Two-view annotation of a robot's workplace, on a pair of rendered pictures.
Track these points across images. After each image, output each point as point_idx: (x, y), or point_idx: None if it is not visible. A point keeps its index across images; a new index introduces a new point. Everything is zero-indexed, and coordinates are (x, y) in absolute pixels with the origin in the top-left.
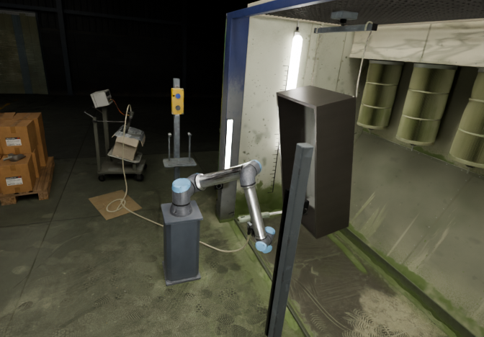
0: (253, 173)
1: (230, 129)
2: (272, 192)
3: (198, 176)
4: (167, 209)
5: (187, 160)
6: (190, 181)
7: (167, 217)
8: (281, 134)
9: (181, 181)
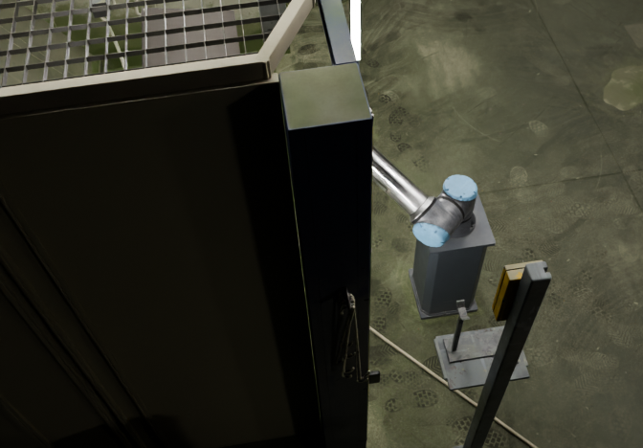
0: None
1: None
2: (209, 422)
3: (430, 199)
4: (479, 227)
5: (458, 355)
6: (444, 197)
7: (476, 203)
8: None
9: (461, 187)
